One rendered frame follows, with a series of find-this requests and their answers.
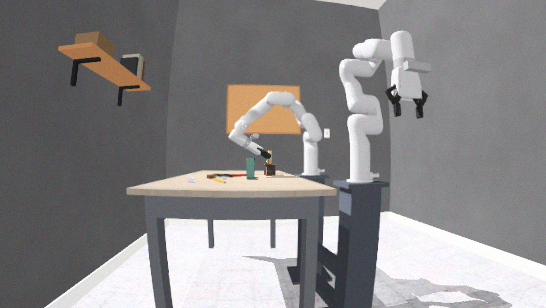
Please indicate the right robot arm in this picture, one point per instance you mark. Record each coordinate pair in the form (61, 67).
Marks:
(312, 135)

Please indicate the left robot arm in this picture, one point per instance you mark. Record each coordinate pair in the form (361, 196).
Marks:
(360, 125)

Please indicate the brown wooden slotted block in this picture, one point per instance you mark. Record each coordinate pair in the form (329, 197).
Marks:
(269, 170)

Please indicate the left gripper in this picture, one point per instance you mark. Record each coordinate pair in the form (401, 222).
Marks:
(408, 86)

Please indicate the teal flat bar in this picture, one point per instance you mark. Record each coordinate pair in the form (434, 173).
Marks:
(250, 173)

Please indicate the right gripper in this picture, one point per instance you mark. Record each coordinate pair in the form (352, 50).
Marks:
(258, 150)

